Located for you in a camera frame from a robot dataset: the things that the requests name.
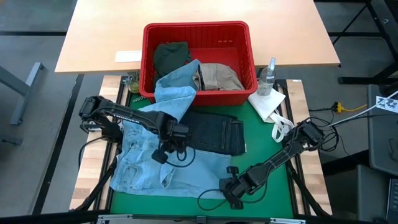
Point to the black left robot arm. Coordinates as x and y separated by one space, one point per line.
124 116

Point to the dark grey box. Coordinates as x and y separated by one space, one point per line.
357 193

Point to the red plastic laundry basket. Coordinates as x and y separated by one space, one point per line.
202 32

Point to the grey cabinet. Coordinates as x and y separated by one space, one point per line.
382 140

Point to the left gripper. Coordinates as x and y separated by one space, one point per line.
180 133

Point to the white paper sheet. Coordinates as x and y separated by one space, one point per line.
128 56

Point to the light wooden table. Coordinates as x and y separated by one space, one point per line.
109 31

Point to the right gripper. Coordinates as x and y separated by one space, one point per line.
236 186

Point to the black aluminium table frame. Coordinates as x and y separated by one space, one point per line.
94 189

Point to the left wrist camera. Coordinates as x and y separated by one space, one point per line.
159 156

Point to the yellow power plug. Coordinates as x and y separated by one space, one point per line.
339 108

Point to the green table mat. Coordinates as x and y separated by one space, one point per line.
264 130

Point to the black desk frame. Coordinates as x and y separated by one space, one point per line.
381 25

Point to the white logo tag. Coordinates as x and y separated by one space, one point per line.
387 104

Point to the grey metal stand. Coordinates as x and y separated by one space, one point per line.
23 93

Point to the white cloth bag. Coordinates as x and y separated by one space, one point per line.
265 104

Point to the faded black jeans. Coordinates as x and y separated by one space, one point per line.
211 132

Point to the clear spray bottle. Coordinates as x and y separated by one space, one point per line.
266 82

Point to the beige trousers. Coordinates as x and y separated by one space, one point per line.
219 77

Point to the dark green garment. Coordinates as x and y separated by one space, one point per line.
171 57

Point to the aluminium bar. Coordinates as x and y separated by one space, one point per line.
124 216

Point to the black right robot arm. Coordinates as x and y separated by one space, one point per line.
280 158

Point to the light blue jeans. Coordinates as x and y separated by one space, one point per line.
140 168

